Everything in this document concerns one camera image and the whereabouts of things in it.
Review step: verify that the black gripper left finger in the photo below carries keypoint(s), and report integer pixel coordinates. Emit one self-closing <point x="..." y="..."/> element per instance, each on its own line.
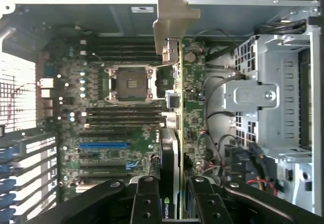
<point x="148" y="203"/>

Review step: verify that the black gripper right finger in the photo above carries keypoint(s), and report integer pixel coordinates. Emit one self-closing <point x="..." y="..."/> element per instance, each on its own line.
<point x="207" y="203"/>

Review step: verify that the black expansion slot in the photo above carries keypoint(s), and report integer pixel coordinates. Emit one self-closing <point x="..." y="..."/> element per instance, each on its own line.
<point x="101" y="134"/>
<point x="101" y="177"/>
<point x="101" y="167"/>

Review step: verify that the blue expansion slot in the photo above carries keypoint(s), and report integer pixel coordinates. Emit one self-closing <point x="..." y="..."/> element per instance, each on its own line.
<point x="101" y="145"/>

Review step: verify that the black RAM slot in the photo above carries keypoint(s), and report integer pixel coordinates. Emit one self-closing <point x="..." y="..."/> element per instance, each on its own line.
<point x="121" y="47"/>
<point x="121" y="109"/>
<point x="121" y="53"/>
<point x="121" y="120"/>
<point x="121" y="114"/>
<point x="121" y="41"/>
<point x="121" y="125"/>
<point x="121" y="59"/>

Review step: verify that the CPU socket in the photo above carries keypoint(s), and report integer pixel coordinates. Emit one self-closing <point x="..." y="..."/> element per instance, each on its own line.
<point x="130" y="83"/>

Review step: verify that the green motherboard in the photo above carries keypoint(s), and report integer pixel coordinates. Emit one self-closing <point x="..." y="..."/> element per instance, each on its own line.
<point x="76" y="102"/>

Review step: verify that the coin cell battery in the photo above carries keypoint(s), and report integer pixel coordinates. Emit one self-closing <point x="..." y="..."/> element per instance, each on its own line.
<point x="191" y="56"/>

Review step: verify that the metal disk bay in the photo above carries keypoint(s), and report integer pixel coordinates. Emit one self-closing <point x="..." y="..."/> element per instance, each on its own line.
<point x="278" y="64"/>

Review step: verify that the open grey PC case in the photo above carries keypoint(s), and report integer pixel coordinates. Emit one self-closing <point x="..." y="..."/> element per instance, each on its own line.
<point x="141" y="23"/>

